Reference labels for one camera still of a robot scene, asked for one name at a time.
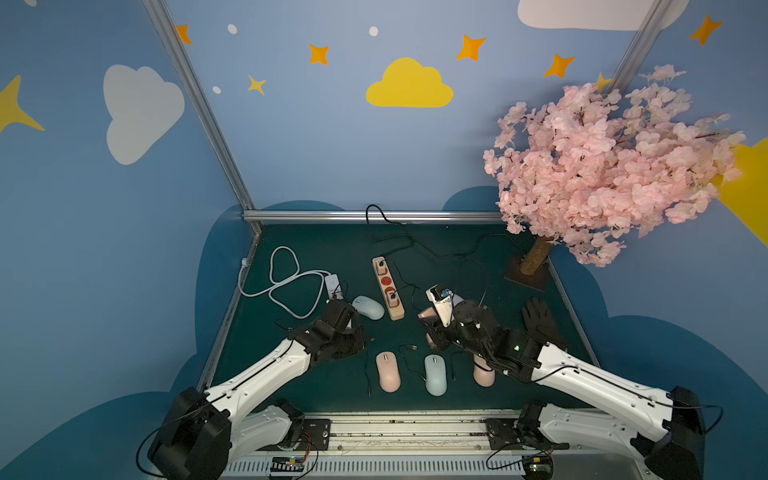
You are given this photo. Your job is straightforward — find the pink wireless mouse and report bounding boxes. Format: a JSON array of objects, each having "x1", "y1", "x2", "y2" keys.
[
  {"x1": 473, "y1": 355, "x2": 495, "y2": 388},
  {"x1": 375, "y1": 351, "x2": 401, "y2": 393}
]

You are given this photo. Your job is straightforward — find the light green wireless mouse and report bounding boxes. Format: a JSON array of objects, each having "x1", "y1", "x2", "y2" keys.
[{"x1": 352, "y1": 296, "x2": 386, "y2": 321}]

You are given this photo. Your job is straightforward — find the white power strip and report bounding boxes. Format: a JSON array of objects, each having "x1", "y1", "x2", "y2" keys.
[{"x1": 324, "y1": 274, "x2": 344, "y2": 300}]

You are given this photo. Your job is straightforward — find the pink wireless mouse front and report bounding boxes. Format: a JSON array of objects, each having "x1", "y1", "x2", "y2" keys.
[{"x1": 375, "y1": 351, "x2": 401, "y2": 393}]

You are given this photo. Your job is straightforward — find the black USB charging cable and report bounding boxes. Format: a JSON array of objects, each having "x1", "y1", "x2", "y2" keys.
[{"x1": 398, "y1": 343, "x2": 426, "y2": 380}]

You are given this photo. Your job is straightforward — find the light blue wireless mouse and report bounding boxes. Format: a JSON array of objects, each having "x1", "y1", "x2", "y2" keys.
[{"x1": 424, "y1": 354, "x2": 447, "y2": 397}]

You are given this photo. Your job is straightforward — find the peach wireless mouse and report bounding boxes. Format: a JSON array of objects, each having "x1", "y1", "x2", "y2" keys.
[{"x1": 418, "y1": 307, "x2": 439, "y2": 321}]

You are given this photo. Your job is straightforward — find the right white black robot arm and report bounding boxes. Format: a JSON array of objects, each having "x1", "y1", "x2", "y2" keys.
[{"x1": 418, "y1": 299, "x2": 707, "y2": 479}]

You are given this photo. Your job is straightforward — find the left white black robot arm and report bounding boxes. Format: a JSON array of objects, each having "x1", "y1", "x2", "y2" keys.
[{"x1": 140, "y1": 300, "x2": 365, "y2": 479}]

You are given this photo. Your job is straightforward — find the black green work glove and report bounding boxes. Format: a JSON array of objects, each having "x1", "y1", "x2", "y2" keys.
[{"x1": 521, "y1": 297, "x2": 567, "y2": 351}]

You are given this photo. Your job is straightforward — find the beige wooden power strip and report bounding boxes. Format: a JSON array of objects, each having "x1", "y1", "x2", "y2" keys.
[{"x1": 372, "y1": 256, "x2": 405, "y2": 321}]

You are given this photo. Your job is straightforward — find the green circuit board right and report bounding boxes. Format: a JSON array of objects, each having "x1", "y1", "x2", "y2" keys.
[{"x1": 521, "y1": 456, "x2": 554, "y2": 480}]

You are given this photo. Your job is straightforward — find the green circuit board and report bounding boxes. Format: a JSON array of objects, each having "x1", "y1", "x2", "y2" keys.
[
  {"x1": 521, "y1": 456, "x2": 554, "y2": 480},
  {"x1": 267, "y1": 457, "x2": 308, "y2": 479}
]

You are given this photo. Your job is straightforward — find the green circuit board left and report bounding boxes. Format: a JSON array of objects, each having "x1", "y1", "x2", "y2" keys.
[{"x1": 267, "y1": 457, "x2": 308, "y2": 479}]

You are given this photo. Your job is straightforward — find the pink cherry blossom tree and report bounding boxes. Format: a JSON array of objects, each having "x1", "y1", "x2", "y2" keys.
[{"x1": 483, "y1": 64, "x2": 745, "y2": 288}]

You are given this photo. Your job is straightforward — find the white power cable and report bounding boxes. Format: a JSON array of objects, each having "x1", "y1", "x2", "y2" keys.
[{"x1": 238, "y1": 245, "x2": 331, "y2": 321}]

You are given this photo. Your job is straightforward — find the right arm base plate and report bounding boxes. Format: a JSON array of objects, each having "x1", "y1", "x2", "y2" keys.
[{"x1": 484, "y1": 418, "x2": 570, "y2": 451}]

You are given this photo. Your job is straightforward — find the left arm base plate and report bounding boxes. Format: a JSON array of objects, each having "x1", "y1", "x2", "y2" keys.
[{"x1": 284, "y1": 418, "x2": 332, "y2": 451}]

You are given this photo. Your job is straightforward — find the aluminium front rail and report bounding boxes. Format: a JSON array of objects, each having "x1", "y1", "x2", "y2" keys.
[{"x1": 146, "y1": 410, "x2": 670, "y2": 480}]

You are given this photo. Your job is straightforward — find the black power cable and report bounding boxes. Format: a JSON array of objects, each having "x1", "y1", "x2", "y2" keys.
[{"x1": 364, "y1": 203, "x2": 529, "y2": 263}]

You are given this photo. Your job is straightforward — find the aluminium back frame bar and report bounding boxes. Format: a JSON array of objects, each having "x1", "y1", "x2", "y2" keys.
[{"x1": 243, "y1": 208, "x2": 501, "y2": 224}]

